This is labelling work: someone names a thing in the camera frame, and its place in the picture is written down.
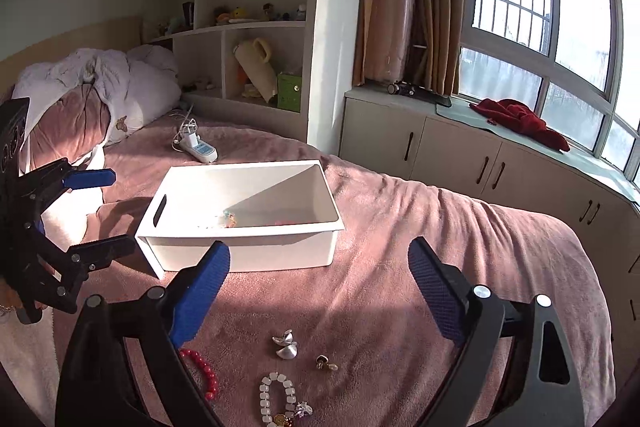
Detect red bead bracelet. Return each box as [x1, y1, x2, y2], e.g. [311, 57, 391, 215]
[178, 348, 222, 403]

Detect silver bell ornament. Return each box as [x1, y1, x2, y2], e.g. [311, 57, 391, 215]
[271, 329, 298, 361]

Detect white bead bracelet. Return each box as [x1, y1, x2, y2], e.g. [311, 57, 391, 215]
[258, 371, 315, 427]

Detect pink pillow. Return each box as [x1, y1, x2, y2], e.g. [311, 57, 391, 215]
[20, 83, 111, 172]

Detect white crumpled duvet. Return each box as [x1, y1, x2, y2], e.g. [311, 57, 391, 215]
[12, 44, 181, 144]

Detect white power strip with charger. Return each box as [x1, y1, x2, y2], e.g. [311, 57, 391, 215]
[171, 106, 218, 165]

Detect white plastic storage box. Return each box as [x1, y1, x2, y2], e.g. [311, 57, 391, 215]
[136, 160, 345, 277]

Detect beige window seat cabinets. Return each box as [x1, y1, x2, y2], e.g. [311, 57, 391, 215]
[340, 88, 639, 385]

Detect red cloth on sill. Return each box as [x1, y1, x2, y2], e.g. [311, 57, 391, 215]
[469, 98, 570, 152]

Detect cream handheld vacuum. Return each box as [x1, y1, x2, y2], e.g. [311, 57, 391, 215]
[233, 38, 278, 103]

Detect green box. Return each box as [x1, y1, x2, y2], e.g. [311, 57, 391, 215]
[277, 72, 303, 113]

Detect white bookshelf unit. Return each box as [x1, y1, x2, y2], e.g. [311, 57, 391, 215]
[142, 0, 360, 154]

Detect pink suitcase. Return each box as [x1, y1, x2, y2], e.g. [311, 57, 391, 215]
[364, 0, 416, 83]

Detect window frame with panes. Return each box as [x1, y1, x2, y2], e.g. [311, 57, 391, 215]
[460, 0, 639, 182]

